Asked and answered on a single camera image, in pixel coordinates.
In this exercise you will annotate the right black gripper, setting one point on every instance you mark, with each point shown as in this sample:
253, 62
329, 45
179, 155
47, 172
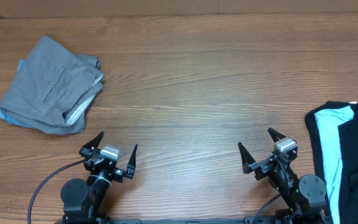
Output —
263, 166

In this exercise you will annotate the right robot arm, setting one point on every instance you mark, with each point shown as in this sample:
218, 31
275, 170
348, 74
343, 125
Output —
304, 196

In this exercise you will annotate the light blue folded garment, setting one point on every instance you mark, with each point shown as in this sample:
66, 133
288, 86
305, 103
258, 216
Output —
21, 80

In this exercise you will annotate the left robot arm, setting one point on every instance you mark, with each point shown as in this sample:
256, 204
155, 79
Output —
82, 199

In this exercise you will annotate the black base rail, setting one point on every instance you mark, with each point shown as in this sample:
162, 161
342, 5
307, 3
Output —
245, 220

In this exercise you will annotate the light blue shirt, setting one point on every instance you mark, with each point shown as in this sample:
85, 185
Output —
328, 122

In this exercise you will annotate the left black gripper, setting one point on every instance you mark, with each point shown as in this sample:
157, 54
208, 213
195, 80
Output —
118, 175

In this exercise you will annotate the folded grey trousers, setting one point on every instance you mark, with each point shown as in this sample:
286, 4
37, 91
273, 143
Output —
62, 88

